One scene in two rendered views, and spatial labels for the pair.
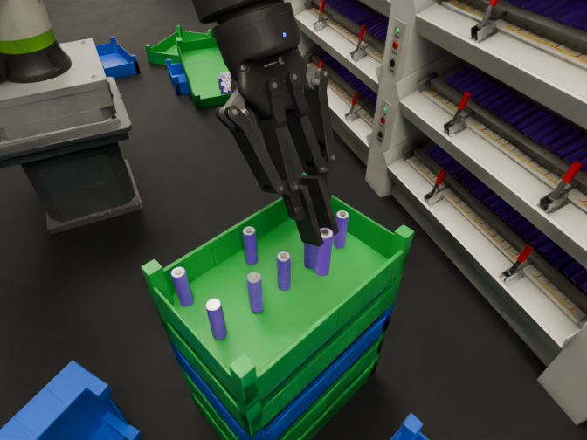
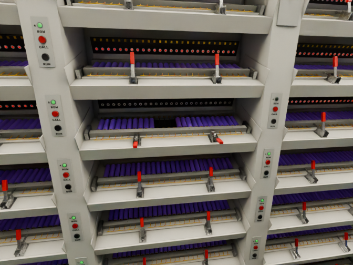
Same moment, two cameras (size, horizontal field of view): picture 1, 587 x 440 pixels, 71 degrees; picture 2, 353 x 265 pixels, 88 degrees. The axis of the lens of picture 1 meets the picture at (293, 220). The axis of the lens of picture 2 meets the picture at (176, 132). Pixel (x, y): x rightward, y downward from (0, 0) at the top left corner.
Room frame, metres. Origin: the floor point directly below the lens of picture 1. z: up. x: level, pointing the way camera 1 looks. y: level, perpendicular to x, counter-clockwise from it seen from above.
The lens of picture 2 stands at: (1.16, 0.45, 1.11)
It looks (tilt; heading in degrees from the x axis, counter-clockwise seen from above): 15 degrees down; 284
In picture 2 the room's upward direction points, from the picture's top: straight up
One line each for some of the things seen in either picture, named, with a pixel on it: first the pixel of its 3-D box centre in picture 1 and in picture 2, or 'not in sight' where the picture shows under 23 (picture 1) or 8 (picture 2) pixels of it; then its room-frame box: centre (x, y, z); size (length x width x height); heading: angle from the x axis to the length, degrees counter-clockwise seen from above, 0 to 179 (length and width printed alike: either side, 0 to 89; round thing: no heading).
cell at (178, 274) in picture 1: (183, 286); not in sight; (0.33, 0.15, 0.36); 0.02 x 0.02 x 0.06
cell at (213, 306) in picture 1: (217, 319); not in sight; (0.28, 0.09, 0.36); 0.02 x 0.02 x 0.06
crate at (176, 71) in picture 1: (205, 72); not in sight; (1.75, 0.38, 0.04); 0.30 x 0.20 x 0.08; 112
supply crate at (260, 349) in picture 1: (284, 268); not in sight; (0.36, 0.01, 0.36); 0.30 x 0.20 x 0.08; 134
